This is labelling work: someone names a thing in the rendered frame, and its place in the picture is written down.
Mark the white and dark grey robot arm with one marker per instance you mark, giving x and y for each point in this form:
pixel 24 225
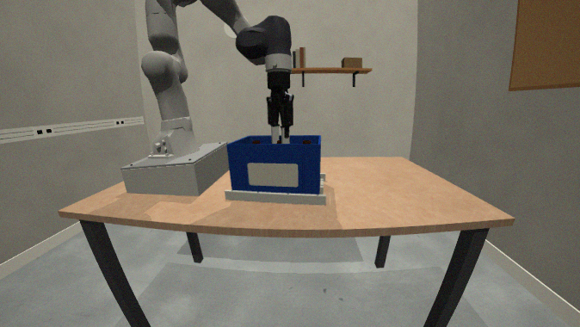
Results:
pixel 267 43

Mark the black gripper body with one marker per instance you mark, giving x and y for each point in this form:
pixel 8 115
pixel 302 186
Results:
pixel 279 82

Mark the blue plastic crate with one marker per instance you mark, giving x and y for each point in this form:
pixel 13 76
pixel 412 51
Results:
pixel 277 168

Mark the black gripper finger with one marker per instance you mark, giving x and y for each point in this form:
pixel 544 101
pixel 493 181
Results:
pixel 286 113
pixel 273 118

